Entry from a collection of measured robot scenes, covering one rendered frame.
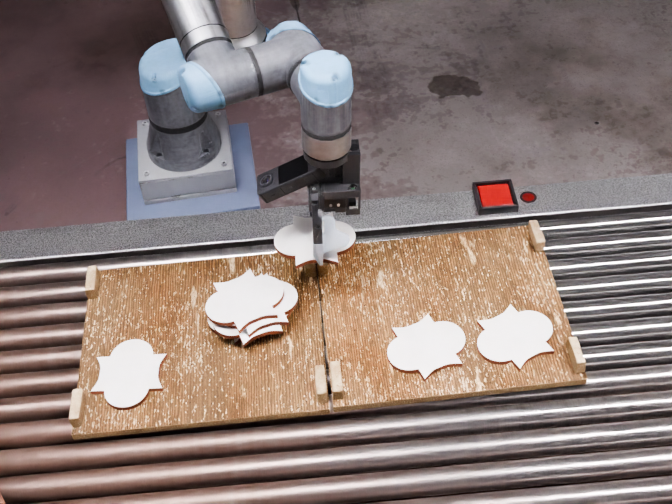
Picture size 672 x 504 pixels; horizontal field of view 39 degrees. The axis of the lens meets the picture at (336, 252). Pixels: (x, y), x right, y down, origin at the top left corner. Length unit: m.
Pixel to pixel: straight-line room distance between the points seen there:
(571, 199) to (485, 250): 0.23
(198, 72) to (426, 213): 0.62
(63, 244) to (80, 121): 1.83
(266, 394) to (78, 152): 2.13
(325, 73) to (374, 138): 2.07
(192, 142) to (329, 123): 0.58
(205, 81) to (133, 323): 0.49
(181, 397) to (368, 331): 0.33
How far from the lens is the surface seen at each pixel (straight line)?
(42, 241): 1.91
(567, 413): 1.57
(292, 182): 1.47
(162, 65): 1.84
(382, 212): 1.84
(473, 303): 1.66
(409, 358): 1.57
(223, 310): 1.60
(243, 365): 1.60
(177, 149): 1.92
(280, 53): 1.43
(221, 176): 1.94
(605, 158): 3.39
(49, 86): 3.91
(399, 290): 1.68
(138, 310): 1.71
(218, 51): 1.43
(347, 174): 1.48
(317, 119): 1.38
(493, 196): 1.86
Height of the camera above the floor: 2.21
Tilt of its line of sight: 47 degrees down
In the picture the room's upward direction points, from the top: 4 degrees counter-clockwise
